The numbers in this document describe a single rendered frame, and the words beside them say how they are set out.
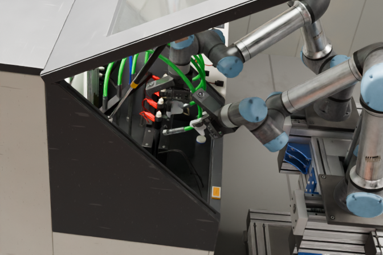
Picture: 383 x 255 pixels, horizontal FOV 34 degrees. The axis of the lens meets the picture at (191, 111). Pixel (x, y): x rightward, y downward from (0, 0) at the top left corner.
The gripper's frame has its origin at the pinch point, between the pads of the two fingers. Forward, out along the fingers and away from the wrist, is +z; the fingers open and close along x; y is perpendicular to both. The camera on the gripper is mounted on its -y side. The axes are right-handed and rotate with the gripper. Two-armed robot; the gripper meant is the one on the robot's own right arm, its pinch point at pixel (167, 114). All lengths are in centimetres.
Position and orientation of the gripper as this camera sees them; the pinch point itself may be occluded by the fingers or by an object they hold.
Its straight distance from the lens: 227.8
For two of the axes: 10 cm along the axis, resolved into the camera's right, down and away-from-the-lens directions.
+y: 9.9, 1.2, 0.1
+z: -1.1, 7.8, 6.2
